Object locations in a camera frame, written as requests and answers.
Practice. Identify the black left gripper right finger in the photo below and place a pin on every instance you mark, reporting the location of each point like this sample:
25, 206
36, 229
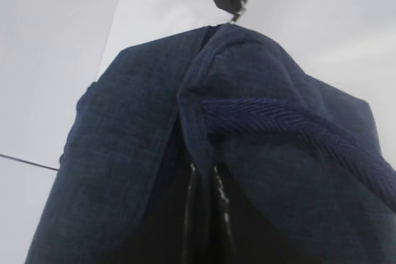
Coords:
239, 232

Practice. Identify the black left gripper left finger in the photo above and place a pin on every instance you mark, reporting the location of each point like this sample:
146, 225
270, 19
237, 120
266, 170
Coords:
177, 224

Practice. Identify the navy blue lunch bag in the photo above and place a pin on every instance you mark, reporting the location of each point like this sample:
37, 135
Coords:
306, 154

